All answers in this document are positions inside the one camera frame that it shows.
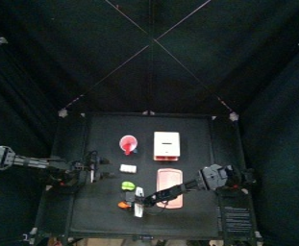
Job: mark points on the orange toy carrot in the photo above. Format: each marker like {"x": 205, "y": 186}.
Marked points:
{"x": 123, "y": 205}

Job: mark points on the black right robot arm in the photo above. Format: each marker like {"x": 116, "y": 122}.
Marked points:
{"x": 215, "y": 176}

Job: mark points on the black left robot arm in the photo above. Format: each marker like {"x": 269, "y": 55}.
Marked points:
{"x": 31, "y": 162}

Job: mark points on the pink rectangular plate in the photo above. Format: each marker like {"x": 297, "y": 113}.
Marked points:
{"x": 170, "y": 187}

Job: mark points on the green toy vegetable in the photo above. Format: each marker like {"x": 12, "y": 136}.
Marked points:
{"x": 127, "y": 185}

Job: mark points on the small white block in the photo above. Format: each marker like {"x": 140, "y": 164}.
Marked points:
{"x": 127, "y": 168}

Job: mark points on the red toy funnel cup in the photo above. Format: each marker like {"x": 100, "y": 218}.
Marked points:
{"x": 127, "y": 143}

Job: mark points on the white toy box red base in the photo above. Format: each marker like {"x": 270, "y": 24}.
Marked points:
{"x": 166, "y": 144}

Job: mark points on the white text warning label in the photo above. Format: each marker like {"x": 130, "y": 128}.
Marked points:
{"x": 237, "y": 219}

